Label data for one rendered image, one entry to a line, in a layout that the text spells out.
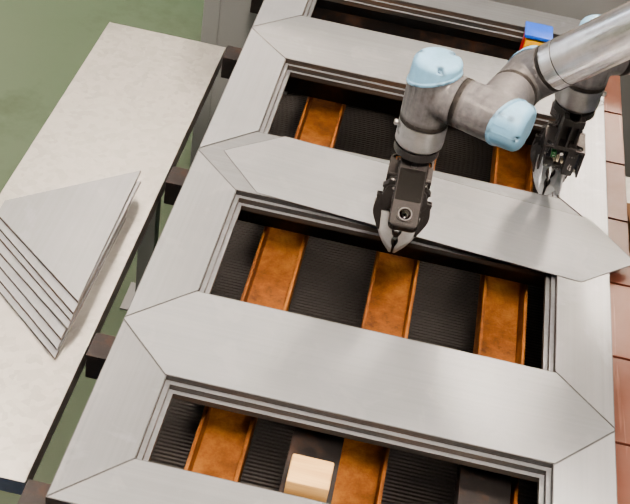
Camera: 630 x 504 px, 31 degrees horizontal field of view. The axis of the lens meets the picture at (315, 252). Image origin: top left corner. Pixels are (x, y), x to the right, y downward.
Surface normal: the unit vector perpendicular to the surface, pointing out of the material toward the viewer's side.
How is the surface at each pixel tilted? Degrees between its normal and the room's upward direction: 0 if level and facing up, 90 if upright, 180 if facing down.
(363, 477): 0
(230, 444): 0
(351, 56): 0
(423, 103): 90
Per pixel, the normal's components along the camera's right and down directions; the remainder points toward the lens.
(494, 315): 0.14, -0.74
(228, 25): -0.17, 0.63
